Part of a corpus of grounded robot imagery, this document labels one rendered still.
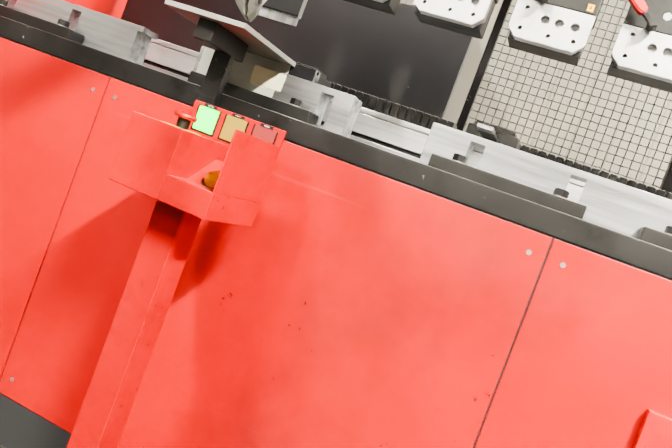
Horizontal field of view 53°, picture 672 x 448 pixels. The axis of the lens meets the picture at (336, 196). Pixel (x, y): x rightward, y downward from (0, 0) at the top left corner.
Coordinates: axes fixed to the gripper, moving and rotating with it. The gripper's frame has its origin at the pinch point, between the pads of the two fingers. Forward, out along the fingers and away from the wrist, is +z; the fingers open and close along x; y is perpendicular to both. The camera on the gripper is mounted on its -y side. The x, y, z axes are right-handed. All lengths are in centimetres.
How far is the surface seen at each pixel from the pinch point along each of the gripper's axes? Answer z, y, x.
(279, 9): 1.7, 10.7, -1.7
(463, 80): 130, 242, 4
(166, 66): 31, 17, 37
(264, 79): 12.7, -1.3, -5.3
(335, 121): 15.6, -3.6, -24.1
